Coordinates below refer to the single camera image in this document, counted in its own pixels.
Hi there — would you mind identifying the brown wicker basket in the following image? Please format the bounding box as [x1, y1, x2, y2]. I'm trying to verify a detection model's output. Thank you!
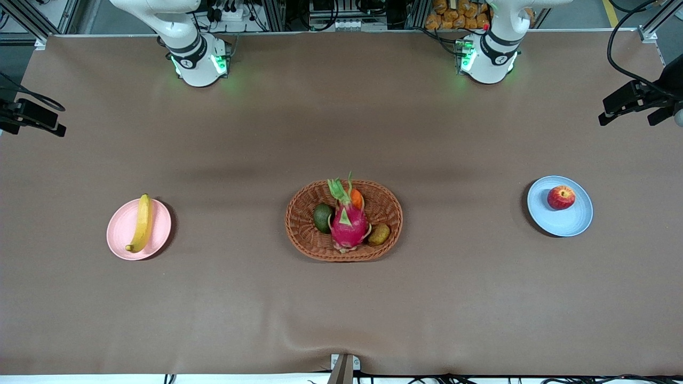
[285, 179, 404, 262]

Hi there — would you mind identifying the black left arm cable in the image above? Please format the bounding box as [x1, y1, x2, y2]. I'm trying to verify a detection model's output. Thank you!
[607, 0, 683, 101]

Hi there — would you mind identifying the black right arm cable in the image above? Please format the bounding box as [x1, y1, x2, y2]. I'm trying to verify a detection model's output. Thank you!
[0, 71, 67, 114]

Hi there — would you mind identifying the pink plate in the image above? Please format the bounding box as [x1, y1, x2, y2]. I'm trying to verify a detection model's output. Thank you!
[106, 195, 172, 261]

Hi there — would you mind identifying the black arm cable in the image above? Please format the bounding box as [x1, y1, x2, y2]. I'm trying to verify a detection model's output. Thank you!
[0, 71, 67, 114]
[607, 0, 683, 101]

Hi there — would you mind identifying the orange bread pile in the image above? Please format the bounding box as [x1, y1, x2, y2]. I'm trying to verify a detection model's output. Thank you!
[425, 0, 493, 30]

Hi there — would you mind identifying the brown kiwi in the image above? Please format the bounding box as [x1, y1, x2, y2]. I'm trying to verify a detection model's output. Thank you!
[368, 223, 391, 246]

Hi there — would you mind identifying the white power strip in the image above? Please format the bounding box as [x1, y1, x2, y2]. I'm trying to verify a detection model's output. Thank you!
[205, 0, 251, 22]

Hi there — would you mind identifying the white connector strip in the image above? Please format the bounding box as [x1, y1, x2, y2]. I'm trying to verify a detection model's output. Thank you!
[333, 19, 387, 31]

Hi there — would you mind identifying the metal table bracket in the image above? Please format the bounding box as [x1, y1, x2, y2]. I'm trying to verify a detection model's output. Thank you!
[330, 354, 361, 384]

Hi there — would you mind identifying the red apple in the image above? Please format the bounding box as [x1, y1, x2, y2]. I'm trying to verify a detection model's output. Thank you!
[547, 185, 576, 210]

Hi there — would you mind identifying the brown tablecloth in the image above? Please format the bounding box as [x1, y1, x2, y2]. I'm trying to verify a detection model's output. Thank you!
[0, 31, 683, 377]

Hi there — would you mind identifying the yellow banana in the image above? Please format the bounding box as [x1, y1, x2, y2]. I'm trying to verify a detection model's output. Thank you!
[125, 194, 154, 253]

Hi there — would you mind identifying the blue plate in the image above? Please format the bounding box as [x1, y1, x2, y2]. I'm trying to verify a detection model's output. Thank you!
[527, 175, 594, 237]

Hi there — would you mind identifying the green avocado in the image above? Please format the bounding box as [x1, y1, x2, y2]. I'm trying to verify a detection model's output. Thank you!
[313, 203, 337, 234]

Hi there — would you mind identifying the pink dragon fruit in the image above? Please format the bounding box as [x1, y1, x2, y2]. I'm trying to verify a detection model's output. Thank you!
[327, 172, 372, 250]

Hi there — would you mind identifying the aluminium frame beam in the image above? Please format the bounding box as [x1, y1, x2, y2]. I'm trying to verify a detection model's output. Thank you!
[0, 0, 81, 50]
[638, 0, 683, 44]

